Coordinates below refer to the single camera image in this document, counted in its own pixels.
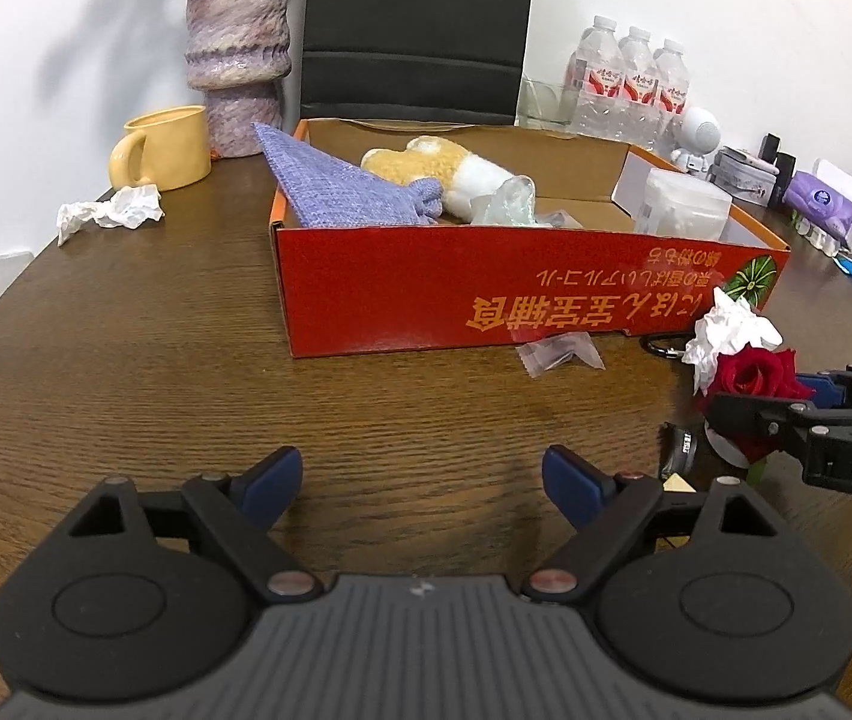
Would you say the yellow mug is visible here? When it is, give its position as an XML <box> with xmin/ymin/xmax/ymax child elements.
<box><xmin>109</xmin><ymin>105</ymin><xmax>214</xmax><ymax>193</ymax></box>

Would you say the clear plastic packet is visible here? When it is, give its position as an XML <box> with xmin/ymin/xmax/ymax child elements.
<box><xmin>517</xmin><ymin>333</ymin><xmax>608</xmax><ymax>378</ymax></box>

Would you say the purple tissue pack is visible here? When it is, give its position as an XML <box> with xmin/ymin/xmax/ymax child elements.
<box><xmin>781</xmin><ymin>158</ymin><xmax>852</xmax><ymax>239</ymax></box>

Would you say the purple cloth drawstring pouch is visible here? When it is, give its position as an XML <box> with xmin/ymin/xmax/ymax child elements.
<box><xmin>251</xmin><ymin>121</ymin><xmax>446</xmax><ymax>229</ymax></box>

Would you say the red cardboard box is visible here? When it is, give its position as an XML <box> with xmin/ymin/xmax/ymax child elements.
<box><xmin>268</xmin><ymin>117</ymin><xmax>793</xmax><ymax>359</ymax></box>

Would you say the red artificial rose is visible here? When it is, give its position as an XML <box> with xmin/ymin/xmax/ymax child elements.
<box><xmin>696</xmin><ymin>345</ymin><xmax>818</xmax><ymax>482</ymax></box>

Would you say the small dark round object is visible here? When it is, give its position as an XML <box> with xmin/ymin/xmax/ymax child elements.
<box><xmin>656</xmin><ymin>422</ymin><xmax>700</xmax><ymax>479</ymax></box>

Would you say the red label water bottle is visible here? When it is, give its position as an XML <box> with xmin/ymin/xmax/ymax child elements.
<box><xmin>616</xmin><ymin>25</ymin><xmax>661</xmax><ymax>145</ymax></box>
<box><xmin>564</xmin><ymin>13</ymin><xmax>626</xmax><ymax>140</ymax></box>
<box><xmin>652</xmin><ymin>37</ymin><xmax>691</xmax><ymax>152</ymax></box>

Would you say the black paper bag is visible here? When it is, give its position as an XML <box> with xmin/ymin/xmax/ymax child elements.
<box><xmin>298</xmin><ymin>0</ymin><xmax>536</xmax><ymax>126</ymax></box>

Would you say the yellow and white plush toy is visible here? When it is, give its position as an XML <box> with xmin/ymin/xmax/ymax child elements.
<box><xmin>360</xmin><ymin>135</ymin><xmax>508</xmax><ymax>224</ymax></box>

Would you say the purple ceramic vase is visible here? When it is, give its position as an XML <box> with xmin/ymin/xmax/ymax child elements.
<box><xmin>184</xmin><ymin>0</ymin><xmax>293</xmax><ymax>159</ymax></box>

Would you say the clear cotton swab container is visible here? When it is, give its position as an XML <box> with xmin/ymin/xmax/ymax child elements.
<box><xmin>635</xmin><ymin>167</ymin><xmax>734</xmax><ymax>238</ymax></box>

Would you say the clear plastic bag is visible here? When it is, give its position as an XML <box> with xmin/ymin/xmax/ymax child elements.
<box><xmin>469</xmin><ymin>174</ymin><xmax>584</xmax><ymax>230</ymax></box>

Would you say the white round lid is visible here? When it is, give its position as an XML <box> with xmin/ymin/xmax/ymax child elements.
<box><xmin>705</xmin><ymin>420</ymin><xmax>768</xmax><ymax>470</ymax></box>

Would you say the white robot figurine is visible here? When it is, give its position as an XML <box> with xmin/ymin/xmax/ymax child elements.
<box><xmin>669</xmin><ymin>106</ymin><xmax>724</xmax><ymax>176</ymax></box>

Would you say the crumpled white tissue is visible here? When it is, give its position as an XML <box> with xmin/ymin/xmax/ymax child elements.
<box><xmin>682</xmin><ymin>288</ymin><xmax>784</xmax><ymax>395</ymax></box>
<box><xmin>56</xmin><ymin>184</ymin><xmax>167</xmax><ymax>248</ymax></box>

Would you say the clear glass cup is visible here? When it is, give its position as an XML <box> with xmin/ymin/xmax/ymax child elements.
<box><xmin>517</xmin><ymin>73</ymin><xmax>571</xmax><ymax>130</ymax></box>

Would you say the small black box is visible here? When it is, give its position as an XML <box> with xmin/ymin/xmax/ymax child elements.
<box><xmin>760</xmin><ymin>133</ymin><xmax>799</xmax><ymax>205</ymax></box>

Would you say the grey patterned box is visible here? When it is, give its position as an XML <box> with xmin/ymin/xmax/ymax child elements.
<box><xmin>714</xmin><ymin>145</ymin><xmax>779</xmax><ymax>205</ymax></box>

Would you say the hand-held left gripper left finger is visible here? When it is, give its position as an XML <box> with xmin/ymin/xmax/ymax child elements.
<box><xmin>70</xmin><ymin>445</ymin><xmax>322</xmax><ymax>605</ymax></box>

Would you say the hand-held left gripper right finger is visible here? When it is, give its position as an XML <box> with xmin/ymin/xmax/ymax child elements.
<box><xmin>523</xmin><ymin>444</ymin><xmax>782</xmax><ymax>605</ymax></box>

